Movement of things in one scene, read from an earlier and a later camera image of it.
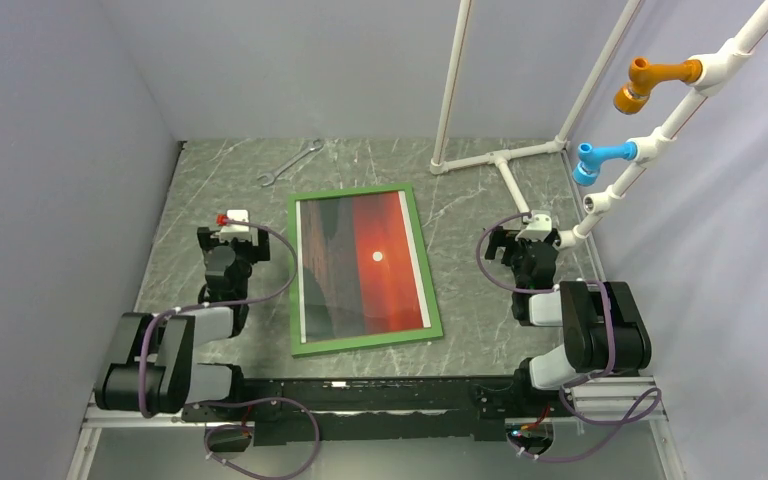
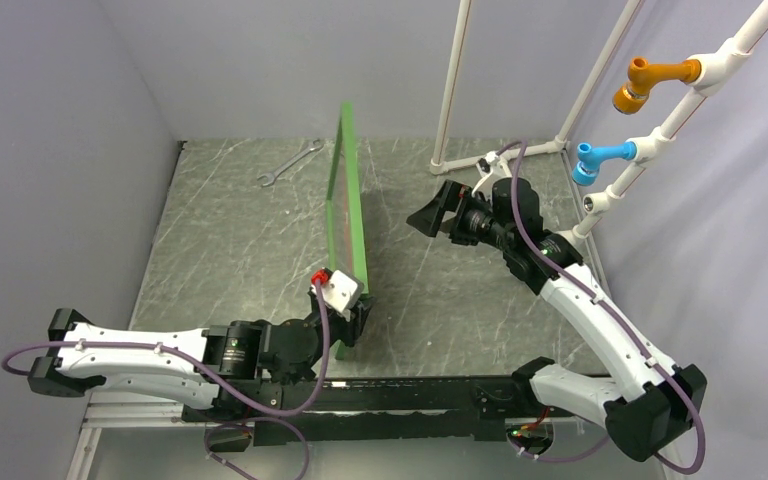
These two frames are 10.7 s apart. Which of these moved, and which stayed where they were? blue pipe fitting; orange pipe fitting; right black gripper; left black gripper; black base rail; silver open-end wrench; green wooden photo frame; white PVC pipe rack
Moved: green wooden photo frame; left black gripper; right black gripper
Stayed: silver open-end wrench; orange pipe fitting; blue pipe fitting; white PVC pipe rack; black base rail
